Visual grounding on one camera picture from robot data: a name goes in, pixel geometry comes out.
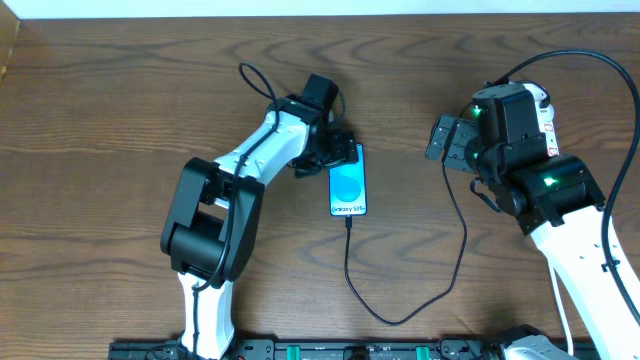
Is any blue Galaxy smartphone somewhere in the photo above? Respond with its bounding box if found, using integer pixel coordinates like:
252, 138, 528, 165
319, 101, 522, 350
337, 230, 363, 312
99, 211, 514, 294
329, 144, 367, 216

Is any black charging cable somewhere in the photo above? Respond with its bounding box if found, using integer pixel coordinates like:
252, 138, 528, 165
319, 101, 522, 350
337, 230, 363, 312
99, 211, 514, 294
343, 159, 469, 327

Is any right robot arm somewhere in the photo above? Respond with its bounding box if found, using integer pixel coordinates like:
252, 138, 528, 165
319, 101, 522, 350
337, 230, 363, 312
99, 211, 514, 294
426, 82, 639, 359

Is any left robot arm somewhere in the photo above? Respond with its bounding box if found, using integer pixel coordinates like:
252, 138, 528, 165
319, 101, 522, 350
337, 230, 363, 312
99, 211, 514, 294
160, 93, 358, 359

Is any white charger plug adapter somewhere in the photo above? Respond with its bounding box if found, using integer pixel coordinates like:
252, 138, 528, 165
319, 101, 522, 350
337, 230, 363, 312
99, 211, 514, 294
522, 81, 551, 109

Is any white power strip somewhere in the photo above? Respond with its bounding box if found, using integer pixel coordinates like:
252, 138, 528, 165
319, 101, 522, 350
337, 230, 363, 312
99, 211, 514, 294
537, 105, 559, 157

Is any brown cardboard panel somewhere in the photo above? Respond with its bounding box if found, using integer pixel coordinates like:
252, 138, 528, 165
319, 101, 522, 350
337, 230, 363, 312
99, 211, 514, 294
0, 1, 21, 80

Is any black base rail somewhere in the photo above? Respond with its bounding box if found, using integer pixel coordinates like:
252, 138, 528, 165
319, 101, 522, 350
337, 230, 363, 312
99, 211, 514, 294
107, 338, 501, 360

